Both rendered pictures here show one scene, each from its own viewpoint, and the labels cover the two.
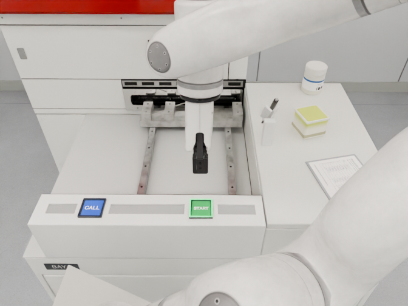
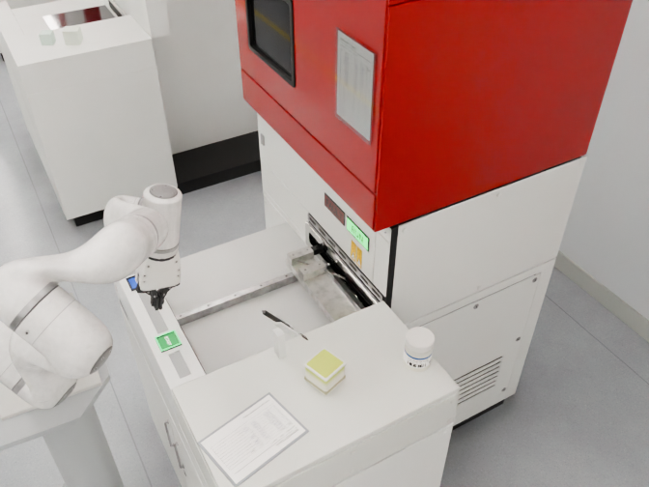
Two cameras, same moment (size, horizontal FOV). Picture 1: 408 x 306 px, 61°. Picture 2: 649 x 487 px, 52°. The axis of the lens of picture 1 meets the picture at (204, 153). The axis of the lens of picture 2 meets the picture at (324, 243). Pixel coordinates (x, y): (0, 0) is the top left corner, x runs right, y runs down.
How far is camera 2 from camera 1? 140 cm
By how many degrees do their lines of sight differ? 44
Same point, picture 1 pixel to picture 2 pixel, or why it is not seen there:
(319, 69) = (410, 341)
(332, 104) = (398, 389)
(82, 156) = (229, 251)
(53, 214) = not seen: hidden behind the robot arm
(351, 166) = (284, 431)
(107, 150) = (246, 263)
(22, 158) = not seen: hidden behind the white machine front
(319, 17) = not seen: hidden behind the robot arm
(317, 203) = (214, 416)
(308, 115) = (318, 360)
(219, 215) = (167, 356)
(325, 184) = (243, 415)
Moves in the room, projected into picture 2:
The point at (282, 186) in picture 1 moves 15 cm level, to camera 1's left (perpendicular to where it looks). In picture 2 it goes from (223, 385) to (200, 344)
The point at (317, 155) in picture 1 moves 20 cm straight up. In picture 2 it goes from (288, 400) to (285, 345)
